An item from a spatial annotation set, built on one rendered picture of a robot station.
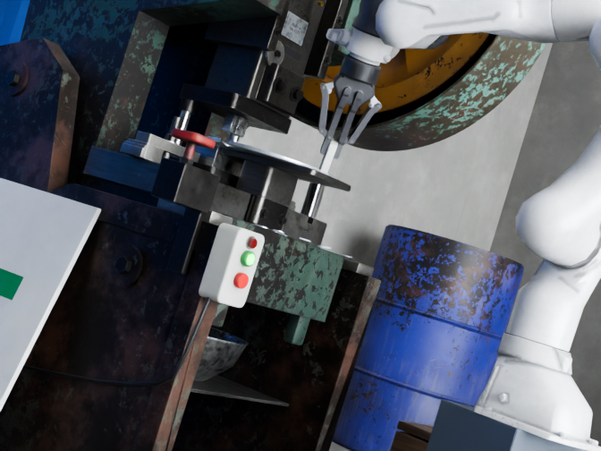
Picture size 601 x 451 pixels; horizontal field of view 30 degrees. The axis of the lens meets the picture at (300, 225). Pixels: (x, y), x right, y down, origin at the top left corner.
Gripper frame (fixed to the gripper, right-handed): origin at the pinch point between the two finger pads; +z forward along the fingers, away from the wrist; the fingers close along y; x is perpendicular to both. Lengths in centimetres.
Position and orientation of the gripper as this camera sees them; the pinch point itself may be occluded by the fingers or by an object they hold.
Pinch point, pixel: (328, 156)
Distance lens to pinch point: 222.2
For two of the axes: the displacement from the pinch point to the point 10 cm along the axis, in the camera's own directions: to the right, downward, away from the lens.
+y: 9.4, 3.0, 1.5
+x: -0.5, -3.1, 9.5
